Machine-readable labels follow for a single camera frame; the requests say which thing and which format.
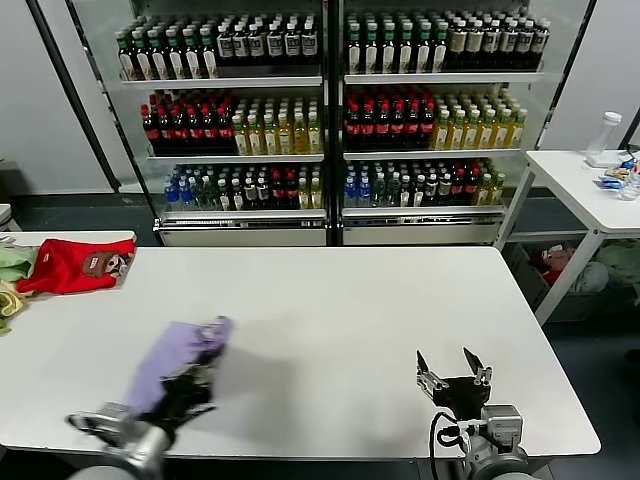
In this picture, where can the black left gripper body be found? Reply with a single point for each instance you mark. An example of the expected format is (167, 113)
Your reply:
(182, 395)

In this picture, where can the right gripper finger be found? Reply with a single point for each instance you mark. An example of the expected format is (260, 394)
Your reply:
(427, 381)
(483, 374)

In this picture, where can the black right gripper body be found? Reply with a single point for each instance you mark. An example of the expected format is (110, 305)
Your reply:
(462, 395)

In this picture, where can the purple t-shirt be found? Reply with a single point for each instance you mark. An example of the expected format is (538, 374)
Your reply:
(170, 355)

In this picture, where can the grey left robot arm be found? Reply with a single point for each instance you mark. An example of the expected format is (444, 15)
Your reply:
(145, 450)

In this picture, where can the dark grey storage crate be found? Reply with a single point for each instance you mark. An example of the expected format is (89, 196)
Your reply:
(530, 280)

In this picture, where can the red cloth in crate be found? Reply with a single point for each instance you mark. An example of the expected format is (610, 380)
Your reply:
(555, 262)

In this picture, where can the glass drinks cooler cabinet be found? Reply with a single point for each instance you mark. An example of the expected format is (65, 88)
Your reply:
(425, 220)
(225, 220)

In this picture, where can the red t-shirt with bear print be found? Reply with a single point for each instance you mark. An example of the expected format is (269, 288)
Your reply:
(65, 270)

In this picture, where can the green cloth in crate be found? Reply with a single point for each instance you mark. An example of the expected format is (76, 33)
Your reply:
(620, 260)

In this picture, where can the green fabric scrap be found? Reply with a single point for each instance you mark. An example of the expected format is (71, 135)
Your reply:
(4, 327)

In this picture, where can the pale yellow garment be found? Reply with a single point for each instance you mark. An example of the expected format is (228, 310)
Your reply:
(12, 300)

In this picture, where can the white side table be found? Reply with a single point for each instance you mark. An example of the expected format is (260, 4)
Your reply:
(575, 190)

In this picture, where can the light green garment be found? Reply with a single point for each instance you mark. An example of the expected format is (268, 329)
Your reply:
(12, 262)

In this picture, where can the clear drinking glass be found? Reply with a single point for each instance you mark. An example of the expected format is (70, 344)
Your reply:
(630, 189)

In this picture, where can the white round container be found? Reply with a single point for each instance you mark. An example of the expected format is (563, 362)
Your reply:
(4, 217)

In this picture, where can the clear bottle with white cap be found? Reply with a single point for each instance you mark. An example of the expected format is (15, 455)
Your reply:
(602, 142)

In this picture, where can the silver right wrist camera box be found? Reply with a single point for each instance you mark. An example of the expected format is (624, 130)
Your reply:
(501, 422)

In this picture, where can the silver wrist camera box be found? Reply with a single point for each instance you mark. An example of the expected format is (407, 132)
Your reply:
(501, 422)
(115, 424)

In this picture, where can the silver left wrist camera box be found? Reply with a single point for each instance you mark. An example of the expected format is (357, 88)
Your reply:
(115, 424)

